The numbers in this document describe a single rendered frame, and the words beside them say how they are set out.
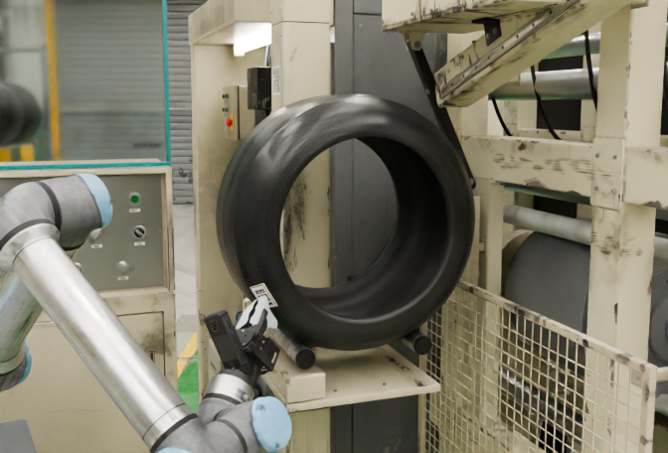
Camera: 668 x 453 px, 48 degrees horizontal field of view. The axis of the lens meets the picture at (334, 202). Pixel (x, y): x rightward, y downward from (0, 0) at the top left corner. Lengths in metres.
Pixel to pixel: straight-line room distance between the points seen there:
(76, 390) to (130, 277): 0.35
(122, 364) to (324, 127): 0.63
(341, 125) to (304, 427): 0.91
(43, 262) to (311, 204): 0.82
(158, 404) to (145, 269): 1.09
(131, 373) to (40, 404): 1.09
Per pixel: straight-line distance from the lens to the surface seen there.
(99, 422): 2.36
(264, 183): 1.53
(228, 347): 1.46
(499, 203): 2.13
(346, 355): 1.96
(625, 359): 1.45
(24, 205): 1.43
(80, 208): 1.49
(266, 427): 1.27
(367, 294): 1.93
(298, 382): 1.65
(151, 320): 2.27
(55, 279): 1.34
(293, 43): 1.93
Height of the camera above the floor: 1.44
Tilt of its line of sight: 7 degrees down
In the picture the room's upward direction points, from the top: straight up
